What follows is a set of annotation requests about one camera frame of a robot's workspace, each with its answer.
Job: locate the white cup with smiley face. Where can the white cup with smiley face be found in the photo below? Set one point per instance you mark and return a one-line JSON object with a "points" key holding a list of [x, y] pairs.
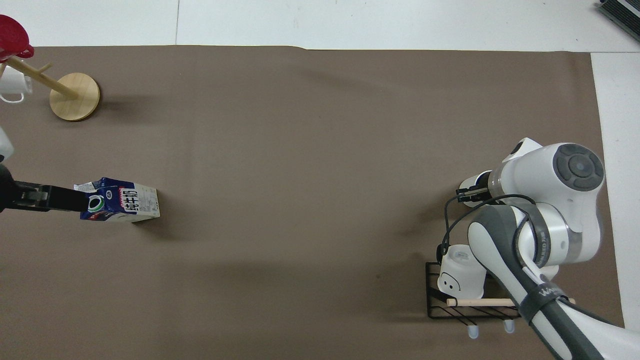
{"points": [[461, 275]]}

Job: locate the dark grey ridged device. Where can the dark grey ridged device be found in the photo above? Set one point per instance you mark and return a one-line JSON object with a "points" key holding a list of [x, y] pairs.
{"points": [[622, 14]]}

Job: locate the wooden mug tree stand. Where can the wooden mug tree stand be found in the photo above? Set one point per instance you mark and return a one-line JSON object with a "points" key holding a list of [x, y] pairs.
{"points": [[75, 97]]}

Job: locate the red cup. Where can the red cup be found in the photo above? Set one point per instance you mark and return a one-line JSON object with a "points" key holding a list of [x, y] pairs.
{"points": [[11, 34]]}

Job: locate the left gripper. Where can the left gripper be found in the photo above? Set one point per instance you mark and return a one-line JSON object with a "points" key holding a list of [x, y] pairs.
{"points": [[15, 196]]}

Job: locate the white mug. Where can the white mug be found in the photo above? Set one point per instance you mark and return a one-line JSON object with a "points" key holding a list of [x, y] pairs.
{"points": [[15, 82]]}

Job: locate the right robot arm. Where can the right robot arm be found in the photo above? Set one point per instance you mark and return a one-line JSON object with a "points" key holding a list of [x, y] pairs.
{"points": [[555, 200]]}

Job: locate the blue and white milk carton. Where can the blue and white milk carton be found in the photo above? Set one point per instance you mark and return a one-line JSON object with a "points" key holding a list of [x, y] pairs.
{"points": [[131, 201]]}

